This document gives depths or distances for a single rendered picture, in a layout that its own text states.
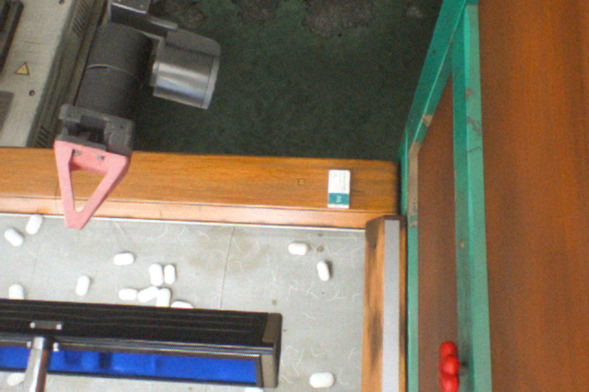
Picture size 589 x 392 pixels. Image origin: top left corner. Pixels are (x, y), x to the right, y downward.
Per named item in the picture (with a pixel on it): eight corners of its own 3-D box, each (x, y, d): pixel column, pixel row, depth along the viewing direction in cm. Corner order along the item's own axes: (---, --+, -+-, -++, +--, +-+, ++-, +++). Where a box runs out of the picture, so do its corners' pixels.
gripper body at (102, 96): (128, 168, 65) (144, 106, 67) (130, 139, 55) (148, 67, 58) (64, 155, 63) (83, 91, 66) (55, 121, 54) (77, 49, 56)
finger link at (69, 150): (110, 243, 62) (132, 157, 65) (110, 231, 55) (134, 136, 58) (40, 230, 61) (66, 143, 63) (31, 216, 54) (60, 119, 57)
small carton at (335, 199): (329, 173, 103) (329, 169, 101) (350, 174, 103) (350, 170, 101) (327, 207, 101) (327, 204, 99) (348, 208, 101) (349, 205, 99)
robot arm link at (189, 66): (121, 0, 69) (123, -44, 61) (221, 28, 72) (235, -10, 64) (96, 96, 65) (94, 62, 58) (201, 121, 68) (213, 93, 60)
